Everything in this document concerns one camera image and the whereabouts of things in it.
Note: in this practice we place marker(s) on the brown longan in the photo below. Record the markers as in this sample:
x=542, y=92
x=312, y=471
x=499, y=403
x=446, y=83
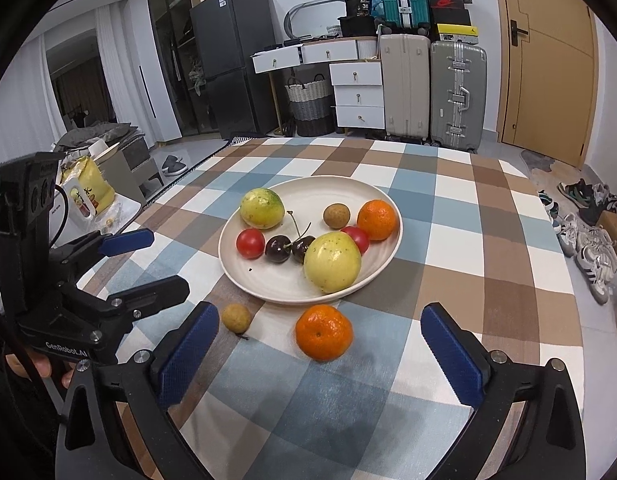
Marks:
x=236, y=318
x=337, y=216

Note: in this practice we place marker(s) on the checkered tablecloth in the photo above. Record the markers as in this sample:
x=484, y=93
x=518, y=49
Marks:
x=476, y=239

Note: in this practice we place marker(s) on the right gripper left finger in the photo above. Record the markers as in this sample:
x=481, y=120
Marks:
x=92, y=442

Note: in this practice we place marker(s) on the beige suitcase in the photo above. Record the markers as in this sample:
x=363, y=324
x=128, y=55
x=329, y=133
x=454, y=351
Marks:
x=405, y=64

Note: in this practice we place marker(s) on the black refrigerator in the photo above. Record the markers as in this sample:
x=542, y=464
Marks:
x=228, y=33

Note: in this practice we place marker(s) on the wooden door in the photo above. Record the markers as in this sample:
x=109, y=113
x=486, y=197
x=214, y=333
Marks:
x=549, y=77

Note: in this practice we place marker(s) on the green yellow passion fruit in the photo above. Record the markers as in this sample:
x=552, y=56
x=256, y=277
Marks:
x=262, y=208

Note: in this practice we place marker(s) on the left hand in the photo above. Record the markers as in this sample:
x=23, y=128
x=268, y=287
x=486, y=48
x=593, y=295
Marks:
x=42, y=365

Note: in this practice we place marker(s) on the dark cherry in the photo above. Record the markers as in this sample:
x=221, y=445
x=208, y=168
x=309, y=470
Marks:
x=278, y=248
x=301, y=244

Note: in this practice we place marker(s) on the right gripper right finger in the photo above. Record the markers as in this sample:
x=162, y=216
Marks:
x=548, y=441

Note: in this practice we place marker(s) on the white drawer cabinet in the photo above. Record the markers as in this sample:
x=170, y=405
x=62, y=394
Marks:
x=355, y=73

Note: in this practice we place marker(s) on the silver suitcase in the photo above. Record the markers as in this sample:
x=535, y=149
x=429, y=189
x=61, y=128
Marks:
x=457, y=96

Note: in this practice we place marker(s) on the stacked shoe boxes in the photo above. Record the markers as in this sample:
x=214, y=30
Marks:
x=451, y=22

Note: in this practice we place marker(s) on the brown longan on table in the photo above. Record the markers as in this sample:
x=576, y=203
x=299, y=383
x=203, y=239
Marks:
x=236, y=318

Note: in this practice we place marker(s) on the large yellow passion fruit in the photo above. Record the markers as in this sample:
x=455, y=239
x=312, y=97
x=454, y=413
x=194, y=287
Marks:
x=332, y=262

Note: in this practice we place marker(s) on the orange mandarin on table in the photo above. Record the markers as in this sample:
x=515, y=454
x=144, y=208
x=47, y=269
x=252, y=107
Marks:
x=323, y=333

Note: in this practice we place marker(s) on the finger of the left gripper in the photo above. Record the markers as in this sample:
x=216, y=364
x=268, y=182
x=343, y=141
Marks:
x=119, y=244
x=149, y=299

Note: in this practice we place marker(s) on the red cherry tomato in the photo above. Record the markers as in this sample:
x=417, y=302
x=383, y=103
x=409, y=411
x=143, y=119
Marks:
x=250, y=243
x=359, y=237

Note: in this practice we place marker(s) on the woven laundry basket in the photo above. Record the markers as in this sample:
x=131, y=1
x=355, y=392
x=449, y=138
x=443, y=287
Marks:
x=312, y=104

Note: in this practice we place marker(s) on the orange mandarin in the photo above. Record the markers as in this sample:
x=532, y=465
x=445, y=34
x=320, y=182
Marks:
x=377, y=219
x=323, y=333

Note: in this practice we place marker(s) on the yellow snack bag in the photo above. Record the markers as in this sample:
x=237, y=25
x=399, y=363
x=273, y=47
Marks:
x=98, y=190

